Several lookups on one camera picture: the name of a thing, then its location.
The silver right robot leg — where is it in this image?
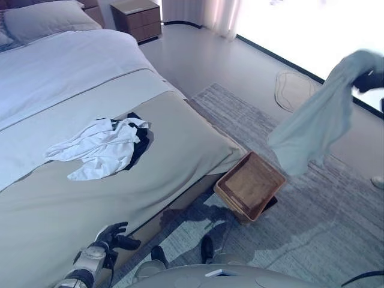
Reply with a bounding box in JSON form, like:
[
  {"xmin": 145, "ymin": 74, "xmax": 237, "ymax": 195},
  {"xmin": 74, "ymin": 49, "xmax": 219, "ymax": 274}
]
[{"xmin": 200, "ymin": 235, "xmax": 241, "ymax": 266}]

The black floor rail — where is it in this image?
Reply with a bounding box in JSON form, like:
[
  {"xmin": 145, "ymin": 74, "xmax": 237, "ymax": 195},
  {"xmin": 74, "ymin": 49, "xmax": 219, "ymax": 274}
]
[{"xmin": 163, "ymin": 19, "xmax": 384, "ymax": 115}]

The large grey area rug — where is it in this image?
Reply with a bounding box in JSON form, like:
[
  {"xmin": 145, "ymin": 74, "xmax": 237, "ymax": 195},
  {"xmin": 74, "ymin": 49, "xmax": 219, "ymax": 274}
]
[{"xmin": 112, "ymin": 82, "xmax": 384, "ymax": 288}]

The white textured blanket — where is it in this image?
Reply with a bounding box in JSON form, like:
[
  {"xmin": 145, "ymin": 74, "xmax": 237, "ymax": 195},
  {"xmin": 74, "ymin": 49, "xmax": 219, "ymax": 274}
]
[{"xmin": 0, "ymin": 68, "xmax": 188, "ymax": 193}]

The grey patterned cushion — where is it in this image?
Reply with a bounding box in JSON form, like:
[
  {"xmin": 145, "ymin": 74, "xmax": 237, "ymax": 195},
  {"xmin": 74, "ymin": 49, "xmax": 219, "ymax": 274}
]
[{"xmin": 0, "ymin": 11, "xmax": 16, "ymax": 49}]

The silver robot leg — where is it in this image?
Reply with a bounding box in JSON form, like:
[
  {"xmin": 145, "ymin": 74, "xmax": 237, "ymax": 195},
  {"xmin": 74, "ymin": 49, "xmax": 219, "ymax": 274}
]
[
  {"xmin": 131, "ymin": 245, "xmax": 170, "ymax": 281},
  {"xmin": 200, "ymin": 235, "xmax": 241, "ymax": 266}
]

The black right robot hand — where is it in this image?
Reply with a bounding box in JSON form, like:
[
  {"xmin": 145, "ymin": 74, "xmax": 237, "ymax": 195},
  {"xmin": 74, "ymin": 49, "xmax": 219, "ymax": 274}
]
[{"xmin": 352, "ymin": 69, "xmax": 384, "ymax": 94}]

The white duvet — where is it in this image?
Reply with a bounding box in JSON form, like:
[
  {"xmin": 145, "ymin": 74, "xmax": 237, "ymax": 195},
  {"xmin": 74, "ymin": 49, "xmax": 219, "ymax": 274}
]
[{"xmin": 0, "ymin": 29, "xmax": 169, "ymax": 131}]

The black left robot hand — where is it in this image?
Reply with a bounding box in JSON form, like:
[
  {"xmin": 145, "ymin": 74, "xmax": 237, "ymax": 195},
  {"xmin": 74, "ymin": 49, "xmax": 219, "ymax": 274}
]
[{"xmin": 95, "ymin": 221, "xmax": 142, "ymax": 251}]

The brown woven basket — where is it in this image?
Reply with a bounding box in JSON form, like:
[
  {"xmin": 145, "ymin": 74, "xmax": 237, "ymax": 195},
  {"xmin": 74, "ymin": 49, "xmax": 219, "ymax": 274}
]
[{"xmin": 213, "ymin": 151, "xmax": 286, "ymax": 226}]

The silver left robot leg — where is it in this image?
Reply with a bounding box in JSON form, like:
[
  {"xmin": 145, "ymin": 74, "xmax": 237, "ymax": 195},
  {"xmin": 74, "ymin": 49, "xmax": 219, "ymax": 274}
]
[{"xmin": 131, "ymin": 245, "xmax": 170, "ymax": 281}]

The white cotton shirt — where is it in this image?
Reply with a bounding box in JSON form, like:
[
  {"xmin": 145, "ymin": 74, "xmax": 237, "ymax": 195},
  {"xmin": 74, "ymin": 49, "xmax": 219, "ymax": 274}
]
[
  {"xmin": 266, "ymin": 49, "xmax": 382, "ymax": 177},
  {"xmin": 44, "ymin": 117, "xmax": 150, "ymax": 181}
]

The black cotton shirt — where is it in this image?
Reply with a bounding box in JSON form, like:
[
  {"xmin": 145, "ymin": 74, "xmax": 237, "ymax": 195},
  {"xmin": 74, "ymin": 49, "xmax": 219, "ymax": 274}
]
[{"xmin": 110, "ymin": 112, "xmax": 151, "ymax": 172}]

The beige pillow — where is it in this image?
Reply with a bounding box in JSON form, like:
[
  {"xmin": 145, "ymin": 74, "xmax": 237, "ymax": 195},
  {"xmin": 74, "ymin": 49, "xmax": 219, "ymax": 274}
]
[{"xmin": 2, "ymin": 0, "xmax": 103, "ymax": 46}]

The grey robot torso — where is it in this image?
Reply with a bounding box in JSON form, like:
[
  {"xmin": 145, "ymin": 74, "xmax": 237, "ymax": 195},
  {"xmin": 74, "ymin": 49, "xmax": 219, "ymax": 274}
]
[{"xmin": 125, "ymin": 263, "xmax": 340, "ymax": 288}]

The brown wooden nightstand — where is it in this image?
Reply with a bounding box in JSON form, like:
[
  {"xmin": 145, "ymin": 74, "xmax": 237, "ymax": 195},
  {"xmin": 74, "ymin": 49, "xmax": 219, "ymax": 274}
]
[{"xmin": 110, "ymin": 0, "xmax": 163, "ymax": 43}]

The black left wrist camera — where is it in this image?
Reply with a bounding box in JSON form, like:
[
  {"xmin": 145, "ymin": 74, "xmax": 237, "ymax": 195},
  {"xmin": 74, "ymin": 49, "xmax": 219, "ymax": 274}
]
[{"xmin": 103, "ymin": 251, "xmax": 119, "ymax": 271}]

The sheer white curtain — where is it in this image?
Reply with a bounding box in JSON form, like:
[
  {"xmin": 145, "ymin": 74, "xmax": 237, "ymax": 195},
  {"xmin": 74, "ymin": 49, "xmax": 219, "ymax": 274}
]
[{"xmin": 161, "ymin": 0, "xmax": 242, "ymax": 41}]

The small oval beige rug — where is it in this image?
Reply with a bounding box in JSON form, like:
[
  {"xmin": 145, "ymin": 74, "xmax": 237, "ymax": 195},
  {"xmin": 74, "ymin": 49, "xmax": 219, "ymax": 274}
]
[{"xmin": 275, "ymin": 69, "xmax": 316, "ymax": 113}]

